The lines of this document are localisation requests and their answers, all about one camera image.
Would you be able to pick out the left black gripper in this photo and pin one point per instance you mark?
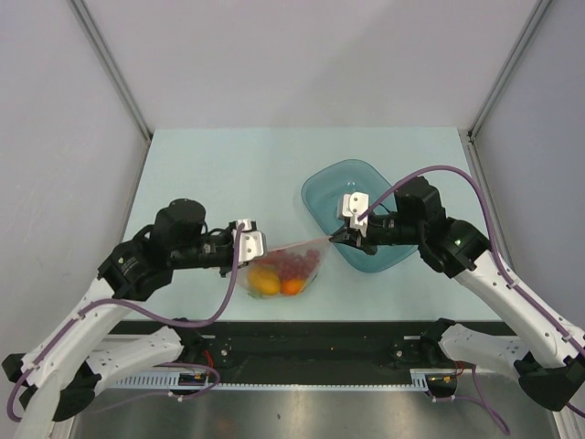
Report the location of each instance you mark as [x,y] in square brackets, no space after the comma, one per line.
[224,270]

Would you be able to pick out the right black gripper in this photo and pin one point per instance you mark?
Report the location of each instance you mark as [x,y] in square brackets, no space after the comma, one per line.
[355,238]

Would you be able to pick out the yellow toy lemon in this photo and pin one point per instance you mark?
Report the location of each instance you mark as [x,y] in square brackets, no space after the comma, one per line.
[264,281]

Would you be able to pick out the clear pink zip top bag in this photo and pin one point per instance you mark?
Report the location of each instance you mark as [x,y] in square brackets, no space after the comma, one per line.
[321,244]

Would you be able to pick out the purple toy grapes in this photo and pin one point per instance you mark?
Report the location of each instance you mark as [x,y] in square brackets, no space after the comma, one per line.
[293,265]

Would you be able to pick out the green orange toy mango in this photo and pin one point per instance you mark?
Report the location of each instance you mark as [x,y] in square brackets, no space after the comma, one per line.
[290,287]

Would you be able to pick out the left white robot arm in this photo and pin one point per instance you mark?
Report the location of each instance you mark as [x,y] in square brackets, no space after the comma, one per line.
[178,239]

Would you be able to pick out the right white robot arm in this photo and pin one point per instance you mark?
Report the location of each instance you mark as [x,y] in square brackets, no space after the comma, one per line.
[547,359]

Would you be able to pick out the teal plastic tray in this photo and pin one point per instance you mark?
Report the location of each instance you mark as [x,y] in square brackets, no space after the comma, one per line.
[337,195]

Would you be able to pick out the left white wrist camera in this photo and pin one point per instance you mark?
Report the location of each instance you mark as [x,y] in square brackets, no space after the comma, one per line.
[252,242]

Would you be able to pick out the aluminium frame rail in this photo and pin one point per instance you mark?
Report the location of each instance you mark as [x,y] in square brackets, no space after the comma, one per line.
[477,171]

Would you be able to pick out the left white cable duct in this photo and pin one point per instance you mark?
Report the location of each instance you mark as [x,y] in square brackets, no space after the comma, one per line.
[164,380]

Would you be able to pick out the white cable duct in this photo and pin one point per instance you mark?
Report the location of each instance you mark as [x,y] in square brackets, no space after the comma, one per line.
[437,378]
[164,380]

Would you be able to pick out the right white cable duct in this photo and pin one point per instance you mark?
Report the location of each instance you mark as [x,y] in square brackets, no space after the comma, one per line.
[437,378]

